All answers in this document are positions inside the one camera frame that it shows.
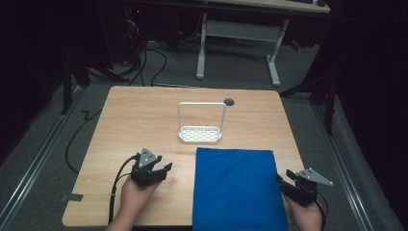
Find person's right hand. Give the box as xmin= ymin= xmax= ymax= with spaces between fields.
xmin=283 ymin=193 xmax=323 ymax=231

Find blue cloth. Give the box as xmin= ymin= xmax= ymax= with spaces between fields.
xmin=191 ymin=146 xmax=290 ymax=231

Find white-framed wooden desk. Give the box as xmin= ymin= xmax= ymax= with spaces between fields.
xmin=194 ymin=0 xmax=332 ymax=88

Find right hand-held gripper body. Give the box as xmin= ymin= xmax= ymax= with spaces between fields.
xmin=290 ymin=167 xmax=334 ymax=207

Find metal floor rail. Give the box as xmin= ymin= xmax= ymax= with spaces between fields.
xmin=311 ymin=102 xmax=375 ymax=231
xmin=0 ymin=86 xmax=85 ymax=231

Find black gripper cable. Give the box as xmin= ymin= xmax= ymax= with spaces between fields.
xmin=108 ymin=154 xmax=140 ymax=225
xmin=316 ymin=191 xmax=329 ymax=231

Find grey tape patch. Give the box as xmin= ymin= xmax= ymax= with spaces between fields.
xmin=60 ymin=192 xmax=85 ymax=203

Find white rack with handle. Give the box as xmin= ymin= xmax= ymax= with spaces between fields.
xmin=177 ymin=101 xmax=228 ymax=144

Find person's left hand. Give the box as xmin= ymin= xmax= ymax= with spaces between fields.
xmin=118 ymin=175 xmax=162 ymax=219

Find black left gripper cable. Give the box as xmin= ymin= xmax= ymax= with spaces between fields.
xmin=108 ymin=154 xmax=140 ymax=225

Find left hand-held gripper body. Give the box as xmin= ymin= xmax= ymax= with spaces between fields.
xmin=129 ymin=147 xmax=164 ymax=190

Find black floor cable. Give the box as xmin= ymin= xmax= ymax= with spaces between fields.
xmin=64 ymin=109 xmax=104 ymax=175

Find bundle of black cables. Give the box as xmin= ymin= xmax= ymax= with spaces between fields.
xmin=123 ymin=11 xmax=168 ymax=88

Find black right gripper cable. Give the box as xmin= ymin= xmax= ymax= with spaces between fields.
xmin=316 ymin=191 xmax=329 ymax=231

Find black metal stand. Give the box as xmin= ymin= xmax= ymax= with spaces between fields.
xmin=278 ymin=71 xmax=339 ymax=137
xmin=60 ymin=56 xmax=131 ymax=116

